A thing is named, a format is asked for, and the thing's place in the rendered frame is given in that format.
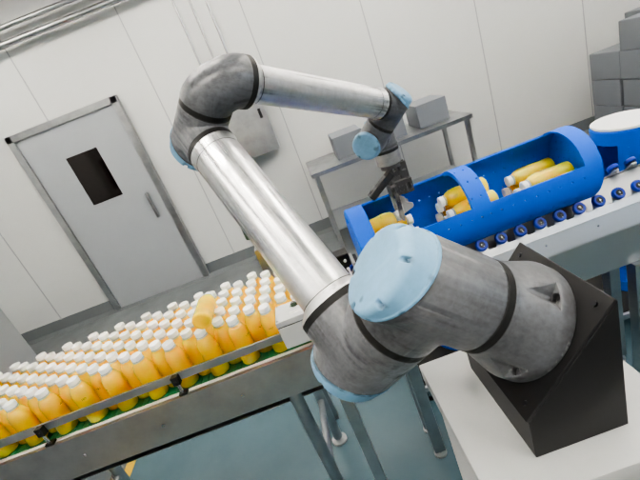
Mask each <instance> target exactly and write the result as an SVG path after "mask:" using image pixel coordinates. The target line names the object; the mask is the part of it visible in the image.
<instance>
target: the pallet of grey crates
mask: <svg viewBox="0 0 640 480"><path fill-rule="evenodd" d="M618 27H619V41H620V43H618V44H616V45H613V46H610V47H608V48H605V49H603V50H600V51H597V52H594V53H592V54H590V76H591V87H592V98H593V105H594V117H595V120H597V119H599V118H602V117H604V116H607V115H610V114H614V113H616V112H621V111H625V110H637V109H640V7H639V8H637V9H634V10H630V11H627V12H625V19H623V20H620V21H618Z"/></svg>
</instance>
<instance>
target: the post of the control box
mask: <svg viewBox="0 0 640 480"><path fill-rule="evenodd" d="M339 400H340V402H341V404H342V406H343V409H344V411H345V413H346V415H347V417H348V419H349V421H350V425H351V427H352V429H353V431H354V434H355V436H356V438H357V440H358V443H359V445H360V447H361V449H362V452H363V453H364V455H365V457H366V460H367V462H368V464H369V466H370V470H371V472H372V474H373V477H374V479H375V480H388V479H387V476H386V474H385V473H384V470H383V468H382V466H381V463H380V461H379V459H378V456H377V454H376V452H375V449H374V447H373V445H372V442H371V440H370V437H369V435H368V433H367V430H366V428H365V425H364V423H363V421H362V418H361V416H360V414H359V411H358V409H357V408H356V405H355V403H354V402H349V401H345V400H342V399H340V398H339Z"/></svg>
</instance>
